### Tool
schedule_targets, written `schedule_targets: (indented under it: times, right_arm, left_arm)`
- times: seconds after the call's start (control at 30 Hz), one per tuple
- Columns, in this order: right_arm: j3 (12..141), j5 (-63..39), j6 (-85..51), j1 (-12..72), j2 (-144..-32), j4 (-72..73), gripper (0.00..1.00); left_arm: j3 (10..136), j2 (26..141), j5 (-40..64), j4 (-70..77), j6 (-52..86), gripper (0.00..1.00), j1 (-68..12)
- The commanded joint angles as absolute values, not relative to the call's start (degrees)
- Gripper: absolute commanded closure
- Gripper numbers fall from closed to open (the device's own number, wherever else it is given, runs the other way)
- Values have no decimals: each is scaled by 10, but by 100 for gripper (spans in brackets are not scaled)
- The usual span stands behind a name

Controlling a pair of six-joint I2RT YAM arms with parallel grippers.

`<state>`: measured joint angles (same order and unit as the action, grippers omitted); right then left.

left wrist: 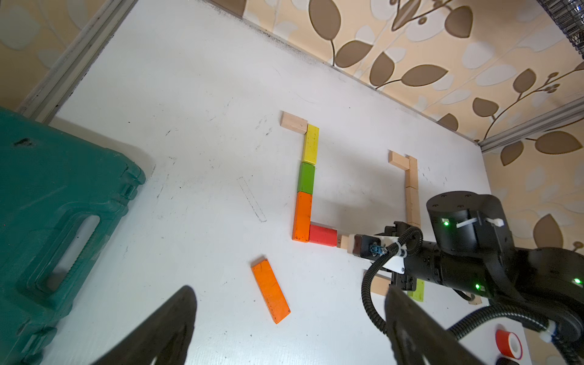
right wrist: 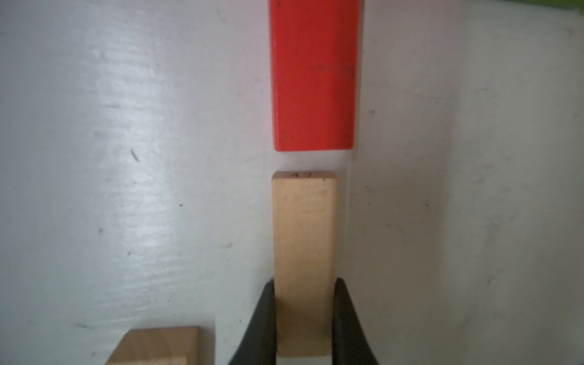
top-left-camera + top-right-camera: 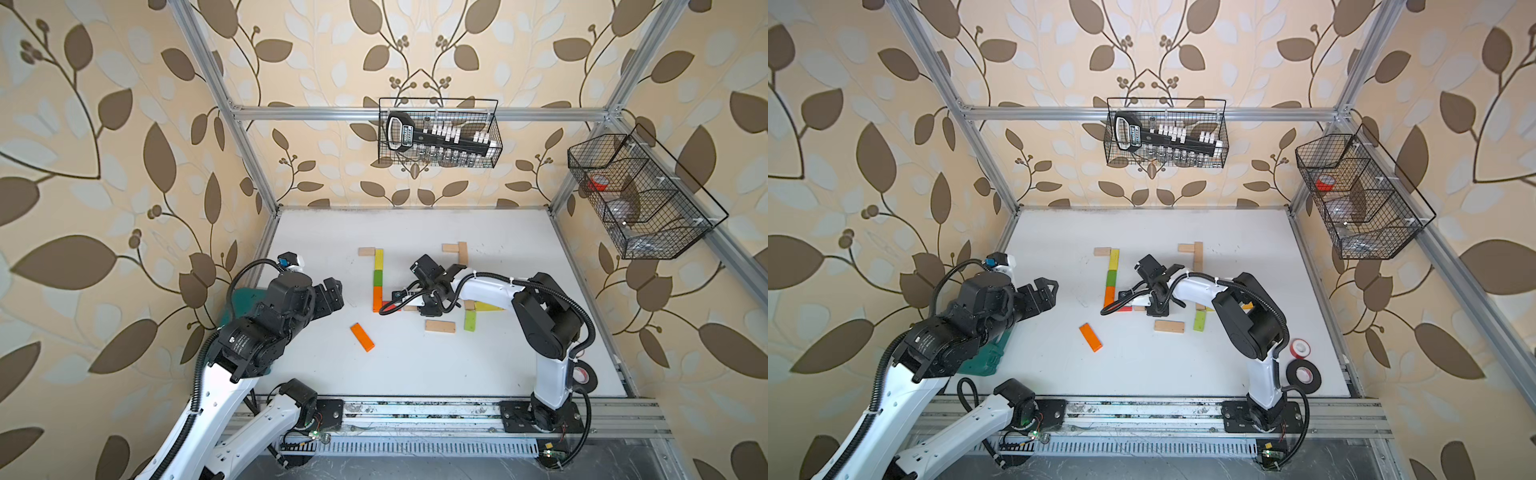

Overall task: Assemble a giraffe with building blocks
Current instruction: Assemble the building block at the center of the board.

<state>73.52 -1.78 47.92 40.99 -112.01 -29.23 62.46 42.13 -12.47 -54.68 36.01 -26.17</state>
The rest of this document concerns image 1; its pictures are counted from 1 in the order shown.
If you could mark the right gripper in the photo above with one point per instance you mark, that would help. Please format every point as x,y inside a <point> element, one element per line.
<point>431,264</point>

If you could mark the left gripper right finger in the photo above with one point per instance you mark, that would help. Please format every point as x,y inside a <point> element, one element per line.
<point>416,338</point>

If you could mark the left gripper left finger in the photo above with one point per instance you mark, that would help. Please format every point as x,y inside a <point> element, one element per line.
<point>163,338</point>

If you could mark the light green small block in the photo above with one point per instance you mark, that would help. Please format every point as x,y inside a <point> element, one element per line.
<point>418,293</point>

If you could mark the wood long block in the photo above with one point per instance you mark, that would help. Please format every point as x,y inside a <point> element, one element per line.
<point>380,285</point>
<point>411,175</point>
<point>413,214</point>

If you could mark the wood small block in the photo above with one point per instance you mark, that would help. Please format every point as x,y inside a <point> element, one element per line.
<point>347,242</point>
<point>399,161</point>

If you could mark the dark green block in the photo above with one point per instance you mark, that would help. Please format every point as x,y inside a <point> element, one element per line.
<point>306,178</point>

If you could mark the yellow long block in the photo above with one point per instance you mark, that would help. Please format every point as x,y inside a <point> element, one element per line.
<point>311,145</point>

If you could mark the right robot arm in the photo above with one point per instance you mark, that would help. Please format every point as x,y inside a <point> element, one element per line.
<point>473,254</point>

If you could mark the black tape roll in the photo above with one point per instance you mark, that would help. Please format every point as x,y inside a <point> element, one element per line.
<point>506,361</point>

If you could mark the red tape roll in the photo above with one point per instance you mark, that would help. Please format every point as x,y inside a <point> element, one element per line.
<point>509,345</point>

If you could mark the side wire basket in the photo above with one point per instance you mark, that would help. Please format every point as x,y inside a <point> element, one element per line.
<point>568,16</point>

